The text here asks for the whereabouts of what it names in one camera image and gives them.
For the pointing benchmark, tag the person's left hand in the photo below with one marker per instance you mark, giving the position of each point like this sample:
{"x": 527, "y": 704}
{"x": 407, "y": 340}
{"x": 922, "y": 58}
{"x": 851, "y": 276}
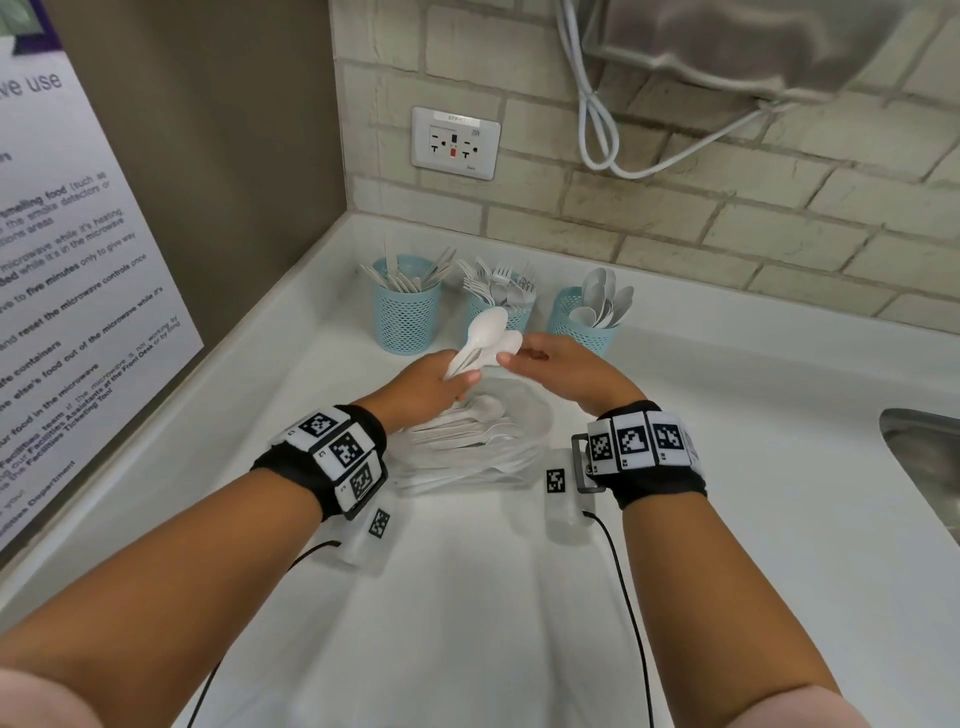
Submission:
{"x": 416, "y": 390}

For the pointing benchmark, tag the person's right hand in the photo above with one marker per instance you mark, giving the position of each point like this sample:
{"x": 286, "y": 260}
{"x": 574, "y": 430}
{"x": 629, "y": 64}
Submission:
{"x": 577, "y": 375}

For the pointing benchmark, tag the white plastic spoon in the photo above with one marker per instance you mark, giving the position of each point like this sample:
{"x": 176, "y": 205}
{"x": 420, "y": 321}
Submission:
{"x": 487, "y": 330}
{"x": 510, "y": 343}

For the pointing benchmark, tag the clear plastic bag of cutlery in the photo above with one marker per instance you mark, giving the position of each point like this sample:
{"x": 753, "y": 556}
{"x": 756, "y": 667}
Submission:
{"x": 480, "y": 450}

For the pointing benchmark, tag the bunch of white plastic knives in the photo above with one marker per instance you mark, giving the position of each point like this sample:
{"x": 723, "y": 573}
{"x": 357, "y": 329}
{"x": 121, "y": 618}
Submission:
{"x": 405, "y": 281}

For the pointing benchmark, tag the bunch of white plastic forks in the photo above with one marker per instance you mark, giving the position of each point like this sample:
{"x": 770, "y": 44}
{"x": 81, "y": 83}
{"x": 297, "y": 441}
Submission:
{"x": 499, "y": 289}

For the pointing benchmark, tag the person's right forearm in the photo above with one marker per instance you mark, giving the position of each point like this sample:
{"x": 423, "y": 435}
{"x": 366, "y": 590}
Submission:
{"x": 712, "y": 600}

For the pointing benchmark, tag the person's left forearm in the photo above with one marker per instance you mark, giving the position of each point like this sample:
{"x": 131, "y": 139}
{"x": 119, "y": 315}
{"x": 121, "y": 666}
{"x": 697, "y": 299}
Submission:
{"x": 165, "y": 600}

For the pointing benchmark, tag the person's pink right sleeve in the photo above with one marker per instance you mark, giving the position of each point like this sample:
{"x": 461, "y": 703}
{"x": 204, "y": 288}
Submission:
{"x": 810, "y": 712}

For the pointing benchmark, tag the person's pink sleeve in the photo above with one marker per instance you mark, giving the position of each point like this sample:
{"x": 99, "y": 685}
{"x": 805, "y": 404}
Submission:
{"x": 37, "y": 705}
{"x": 810, "y": 712}

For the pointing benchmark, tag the person's pink left sleeve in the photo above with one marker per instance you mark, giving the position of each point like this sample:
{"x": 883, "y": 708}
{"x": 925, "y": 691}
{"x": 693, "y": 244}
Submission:
{"x": 37, "y": 705}

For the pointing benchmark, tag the black right wrist band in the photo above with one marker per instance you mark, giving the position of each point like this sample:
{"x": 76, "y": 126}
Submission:
{"x": 660, "y": 491}

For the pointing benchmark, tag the black wrist band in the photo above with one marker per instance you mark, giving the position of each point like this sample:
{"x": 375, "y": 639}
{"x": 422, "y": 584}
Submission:
{"x": 660, "y": 491}
{"x": 285, "y": 465}

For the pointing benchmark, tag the black left wrist band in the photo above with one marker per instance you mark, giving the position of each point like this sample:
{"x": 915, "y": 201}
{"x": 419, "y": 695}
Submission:
{"x": 285, "y": 465}

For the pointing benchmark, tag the dark sink basin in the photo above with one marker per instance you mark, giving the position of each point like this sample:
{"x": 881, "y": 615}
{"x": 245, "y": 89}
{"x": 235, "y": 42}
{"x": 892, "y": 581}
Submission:
{"x": 930, "y": 465}

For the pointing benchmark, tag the white printed notice poster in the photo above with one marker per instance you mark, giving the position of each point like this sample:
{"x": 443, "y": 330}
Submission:
{"x": 52, "y": 262}

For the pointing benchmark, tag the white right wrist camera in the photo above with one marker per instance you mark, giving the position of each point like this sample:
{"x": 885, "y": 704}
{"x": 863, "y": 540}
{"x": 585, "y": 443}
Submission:
{"x": 566, "y": 514}

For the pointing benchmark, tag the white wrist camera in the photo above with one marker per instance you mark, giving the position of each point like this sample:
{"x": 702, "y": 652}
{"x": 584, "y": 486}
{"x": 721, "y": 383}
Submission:
{"x": 360, "y": 551}
{"x": 566, "y": 514}

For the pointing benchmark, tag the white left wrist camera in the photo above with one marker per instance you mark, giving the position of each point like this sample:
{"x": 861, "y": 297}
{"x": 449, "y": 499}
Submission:
{"x": 360, "y": 551}

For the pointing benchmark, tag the white wall power outlet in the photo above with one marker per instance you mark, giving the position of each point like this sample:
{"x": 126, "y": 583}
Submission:
{"x": 454, "y": 142}

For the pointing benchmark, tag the grey wall-mounted appliance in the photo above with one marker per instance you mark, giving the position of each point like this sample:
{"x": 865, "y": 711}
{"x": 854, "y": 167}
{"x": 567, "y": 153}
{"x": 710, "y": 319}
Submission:
{"x": 750, "y": 41}

